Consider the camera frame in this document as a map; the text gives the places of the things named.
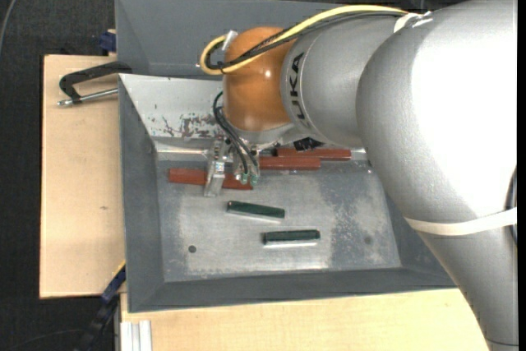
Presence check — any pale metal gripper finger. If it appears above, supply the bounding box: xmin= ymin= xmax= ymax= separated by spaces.
xmin=203 ymin=161 xmax=226 ymax=199

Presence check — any red-brown flat block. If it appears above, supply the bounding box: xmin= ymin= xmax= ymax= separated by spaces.
xmin=257 ymin=156 xmax=322 ymax=171
xmin=274 ymin=147 xmax=353 ymax=160
xmin=168 ymin=168 xmax=254 ymax=192

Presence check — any dark green flat block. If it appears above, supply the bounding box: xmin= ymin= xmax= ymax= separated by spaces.
xmin=225 ymin=199 xmax=286 ymax=222
xmin=261 ymin=229 xmax=321 ymax=247

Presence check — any grey metal bin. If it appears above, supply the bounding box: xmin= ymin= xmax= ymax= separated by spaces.
xmin=113 ymin=0 xmax=458 ymax=313

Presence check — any pale brown cardboard board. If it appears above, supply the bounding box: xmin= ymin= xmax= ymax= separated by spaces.
xmin=39 ymin=54 xmax=127 ymax=299

